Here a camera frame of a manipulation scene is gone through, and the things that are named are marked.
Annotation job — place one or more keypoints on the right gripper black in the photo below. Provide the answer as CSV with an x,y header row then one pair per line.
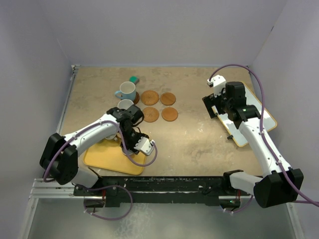
x,y
211,100

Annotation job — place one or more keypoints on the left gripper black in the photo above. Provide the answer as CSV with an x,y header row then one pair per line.
x,y
130,146

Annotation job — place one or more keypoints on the woven light brown coaster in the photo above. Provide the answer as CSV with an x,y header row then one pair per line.
x,y
151,114
149,97

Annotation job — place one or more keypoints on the blue floral mug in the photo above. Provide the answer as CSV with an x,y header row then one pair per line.
x,y
125,104

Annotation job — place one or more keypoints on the dark brown wooden coaster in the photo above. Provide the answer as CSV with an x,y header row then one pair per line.
x,y
137,98

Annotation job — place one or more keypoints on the orange wooden coaster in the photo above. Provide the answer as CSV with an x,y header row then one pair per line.
x,y
169,114
167,98

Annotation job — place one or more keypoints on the large light blue mug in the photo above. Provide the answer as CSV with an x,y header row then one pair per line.
x,y
127,91

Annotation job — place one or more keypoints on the pink cup orange handle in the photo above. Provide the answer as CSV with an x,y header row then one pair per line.
x,y
127,152

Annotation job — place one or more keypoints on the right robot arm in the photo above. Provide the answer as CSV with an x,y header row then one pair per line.
x,y
273,187

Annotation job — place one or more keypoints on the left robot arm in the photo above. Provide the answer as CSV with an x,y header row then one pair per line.
x,y
61,153

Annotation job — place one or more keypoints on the small olive grey cup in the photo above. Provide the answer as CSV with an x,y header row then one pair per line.
x,y
112,137

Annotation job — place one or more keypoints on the yellow plastic tray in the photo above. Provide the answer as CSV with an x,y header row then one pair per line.
x,y
107,154

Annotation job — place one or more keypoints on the green whiteboard eraser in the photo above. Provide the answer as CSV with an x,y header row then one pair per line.
x,y
134,79

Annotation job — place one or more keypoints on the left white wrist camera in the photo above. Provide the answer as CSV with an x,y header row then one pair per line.
x,y
145,146

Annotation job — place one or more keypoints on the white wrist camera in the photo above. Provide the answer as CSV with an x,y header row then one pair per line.
x,y
145,146
218,84

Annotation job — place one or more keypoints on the whiteboard with yellow frame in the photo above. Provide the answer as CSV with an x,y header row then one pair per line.
x,y
252,110

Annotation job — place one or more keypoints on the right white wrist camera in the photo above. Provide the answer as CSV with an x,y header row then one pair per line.
x,y
218,84

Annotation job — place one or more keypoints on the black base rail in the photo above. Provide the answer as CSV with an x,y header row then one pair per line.
x,y
207,190

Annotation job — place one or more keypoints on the aluminium frame rail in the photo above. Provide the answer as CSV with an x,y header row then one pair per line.
x,y
52,190

